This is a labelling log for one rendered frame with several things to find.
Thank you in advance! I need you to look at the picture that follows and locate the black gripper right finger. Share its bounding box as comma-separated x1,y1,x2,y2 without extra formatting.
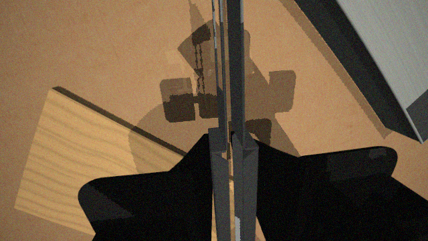
254,139,398,241

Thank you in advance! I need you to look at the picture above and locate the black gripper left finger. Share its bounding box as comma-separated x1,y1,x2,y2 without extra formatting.
78,133,213,241

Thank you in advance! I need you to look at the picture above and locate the grey rectangular tray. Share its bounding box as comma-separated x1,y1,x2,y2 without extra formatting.
294,0,428,144

